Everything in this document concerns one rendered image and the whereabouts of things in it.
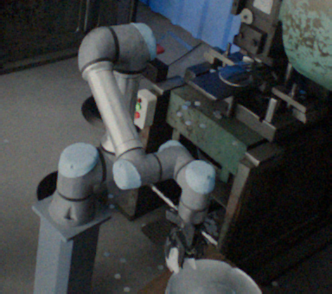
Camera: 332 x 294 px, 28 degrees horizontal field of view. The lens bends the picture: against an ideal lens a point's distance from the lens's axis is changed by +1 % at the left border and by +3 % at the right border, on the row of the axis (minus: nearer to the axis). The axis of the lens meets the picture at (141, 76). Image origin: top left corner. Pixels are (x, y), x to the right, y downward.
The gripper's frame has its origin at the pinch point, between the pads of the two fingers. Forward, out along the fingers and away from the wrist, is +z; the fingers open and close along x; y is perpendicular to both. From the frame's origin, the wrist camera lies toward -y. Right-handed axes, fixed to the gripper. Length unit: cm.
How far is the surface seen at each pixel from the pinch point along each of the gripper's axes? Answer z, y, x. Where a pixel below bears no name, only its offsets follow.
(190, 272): 17.1, -9.9, 12.4
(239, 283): 17.1, -2.7, 25.5
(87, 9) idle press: 28, -213, 45
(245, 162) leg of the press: -5.5, -29.9, 38.4
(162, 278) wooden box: 21.6, -13.4, 5.2
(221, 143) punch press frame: -2, -45, 38
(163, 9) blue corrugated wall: 50, -251, 113
